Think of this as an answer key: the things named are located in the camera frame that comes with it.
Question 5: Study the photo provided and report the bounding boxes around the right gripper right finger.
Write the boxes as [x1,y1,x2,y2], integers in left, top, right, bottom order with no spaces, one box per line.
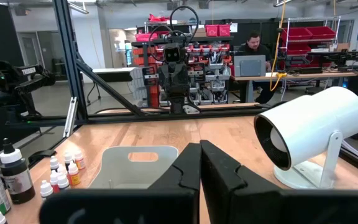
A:
[200,139,358,224]

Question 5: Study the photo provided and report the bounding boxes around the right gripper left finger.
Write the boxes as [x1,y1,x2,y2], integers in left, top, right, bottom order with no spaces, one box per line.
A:
[39,142,202,224]

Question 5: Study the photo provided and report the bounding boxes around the pale grey plastic bin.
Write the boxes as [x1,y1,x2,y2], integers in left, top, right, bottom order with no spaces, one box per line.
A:
[88,145,180,190]

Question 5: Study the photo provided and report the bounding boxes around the small blue dropper bottle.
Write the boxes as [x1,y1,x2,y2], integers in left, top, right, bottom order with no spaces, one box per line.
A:
[57,172,71,191]

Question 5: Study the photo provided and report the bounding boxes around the large bottle with black tip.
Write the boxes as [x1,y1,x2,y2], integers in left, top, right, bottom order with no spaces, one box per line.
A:
[0,138,36,205]

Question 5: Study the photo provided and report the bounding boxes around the shelf with red parts bins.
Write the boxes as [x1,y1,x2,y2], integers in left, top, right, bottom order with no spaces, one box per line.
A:
[131,24,233,107]

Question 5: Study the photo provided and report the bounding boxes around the white table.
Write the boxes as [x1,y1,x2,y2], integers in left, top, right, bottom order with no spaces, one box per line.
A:
[91,67,136,82]

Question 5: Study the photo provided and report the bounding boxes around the grey laptop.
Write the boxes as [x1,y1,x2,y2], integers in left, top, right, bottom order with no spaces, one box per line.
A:
[233,55,267,78]

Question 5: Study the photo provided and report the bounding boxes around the person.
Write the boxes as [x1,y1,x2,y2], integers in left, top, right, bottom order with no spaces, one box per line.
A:
[237,30,275,104]

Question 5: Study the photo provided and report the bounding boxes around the silver aluminium bar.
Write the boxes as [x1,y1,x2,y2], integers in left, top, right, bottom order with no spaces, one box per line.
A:
[62,96,78,138]

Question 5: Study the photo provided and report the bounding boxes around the large red plastic bin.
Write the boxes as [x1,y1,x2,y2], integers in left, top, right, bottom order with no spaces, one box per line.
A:
[306,26,337,40]
[280,27,313,41]

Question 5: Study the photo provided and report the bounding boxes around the long wooden desk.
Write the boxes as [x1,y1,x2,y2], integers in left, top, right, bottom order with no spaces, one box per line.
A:
[231,70,358,103]

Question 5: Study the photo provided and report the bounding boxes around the black aluminium rig frame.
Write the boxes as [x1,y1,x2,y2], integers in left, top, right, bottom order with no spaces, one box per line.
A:
[4,0,358,175]

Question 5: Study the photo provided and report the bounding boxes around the yellow hanging cable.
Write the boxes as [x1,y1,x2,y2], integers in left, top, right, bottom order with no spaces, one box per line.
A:
[268,0,288,93]

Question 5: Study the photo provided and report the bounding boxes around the metal wire rack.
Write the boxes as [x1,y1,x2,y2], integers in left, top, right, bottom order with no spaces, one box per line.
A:
[278,16,342,71]

